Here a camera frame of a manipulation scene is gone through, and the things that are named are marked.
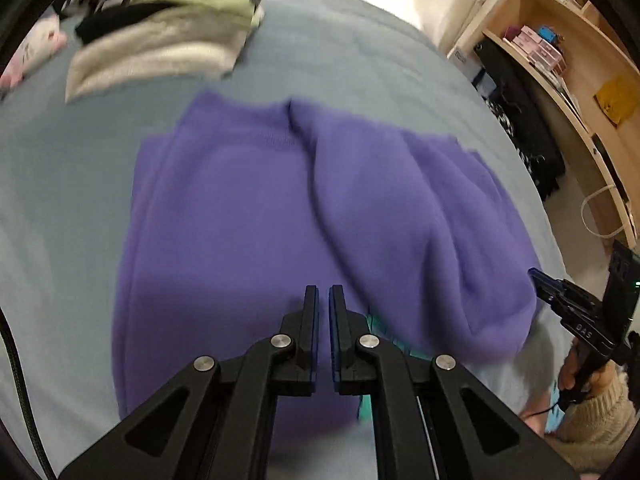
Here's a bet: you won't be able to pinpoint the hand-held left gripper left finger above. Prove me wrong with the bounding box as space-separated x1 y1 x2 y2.
57 285 320 480

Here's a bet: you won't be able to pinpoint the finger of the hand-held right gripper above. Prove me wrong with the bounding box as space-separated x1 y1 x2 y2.
527 267 618 358

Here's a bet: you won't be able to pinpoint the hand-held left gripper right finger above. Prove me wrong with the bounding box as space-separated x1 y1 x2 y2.
328 284 581 480

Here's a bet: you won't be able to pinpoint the purple hoodie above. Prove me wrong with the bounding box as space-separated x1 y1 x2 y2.
112 89 543 436

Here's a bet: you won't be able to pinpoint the person's right forearm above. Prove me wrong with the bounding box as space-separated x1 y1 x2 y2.
545 367 640 476

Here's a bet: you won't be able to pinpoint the black hanging clothes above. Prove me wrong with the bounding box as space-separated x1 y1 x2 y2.
472 40 567 202

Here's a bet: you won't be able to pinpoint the person's right hand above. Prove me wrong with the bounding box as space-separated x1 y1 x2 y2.
556 345 622 411

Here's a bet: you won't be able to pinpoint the wooden shelf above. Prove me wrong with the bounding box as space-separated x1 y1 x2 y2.
447 0 640 250

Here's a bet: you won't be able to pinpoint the yellow packet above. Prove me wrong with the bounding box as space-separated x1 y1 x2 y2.
594 76 640 127

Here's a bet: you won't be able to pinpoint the stack of pink boxes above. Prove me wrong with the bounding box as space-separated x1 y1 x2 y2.
502 25 569 72

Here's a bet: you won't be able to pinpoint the blue-grey bed sheet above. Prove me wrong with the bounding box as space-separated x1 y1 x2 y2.
0 0 576 480

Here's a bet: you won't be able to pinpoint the cream puffy jacket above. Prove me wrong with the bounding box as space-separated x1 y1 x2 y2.
65 10 251 105

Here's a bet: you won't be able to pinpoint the light green garment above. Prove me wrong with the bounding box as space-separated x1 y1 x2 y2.
170 0 264 30

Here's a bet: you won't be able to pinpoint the pink plush toy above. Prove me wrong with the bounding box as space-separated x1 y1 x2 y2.
0 12 68 90

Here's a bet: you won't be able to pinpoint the white cable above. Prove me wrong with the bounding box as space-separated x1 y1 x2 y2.
580 185 627 239

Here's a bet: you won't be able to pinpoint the black cable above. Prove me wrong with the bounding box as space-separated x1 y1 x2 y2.
0 307 57 480

